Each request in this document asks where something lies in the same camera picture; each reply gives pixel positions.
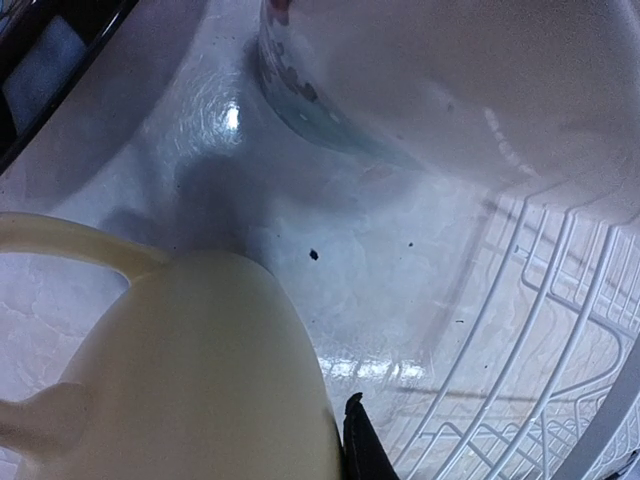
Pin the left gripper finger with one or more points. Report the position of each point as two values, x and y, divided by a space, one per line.
364 455

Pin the yellow cup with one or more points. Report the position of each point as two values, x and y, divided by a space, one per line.
201 369

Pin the teal floral mug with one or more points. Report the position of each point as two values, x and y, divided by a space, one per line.
534 98

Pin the black plate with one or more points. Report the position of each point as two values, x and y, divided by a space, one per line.
46 47

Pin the white wire dish rack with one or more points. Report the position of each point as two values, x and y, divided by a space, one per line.
543 323

